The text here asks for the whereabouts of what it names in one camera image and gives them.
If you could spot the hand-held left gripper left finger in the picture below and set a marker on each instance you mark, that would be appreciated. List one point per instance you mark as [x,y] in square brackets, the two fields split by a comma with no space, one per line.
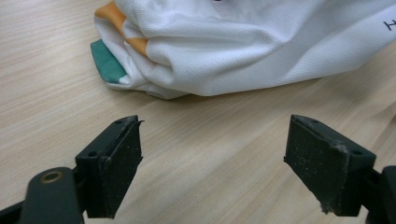
[109,168]

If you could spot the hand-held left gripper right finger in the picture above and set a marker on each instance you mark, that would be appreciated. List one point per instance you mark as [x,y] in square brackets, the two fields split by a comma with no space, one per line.
[327,171]

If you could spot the white shirt with green and orange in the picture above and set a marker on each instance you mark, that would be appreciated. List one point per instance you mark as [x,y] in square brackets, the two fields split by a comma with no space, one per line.
[236,46]

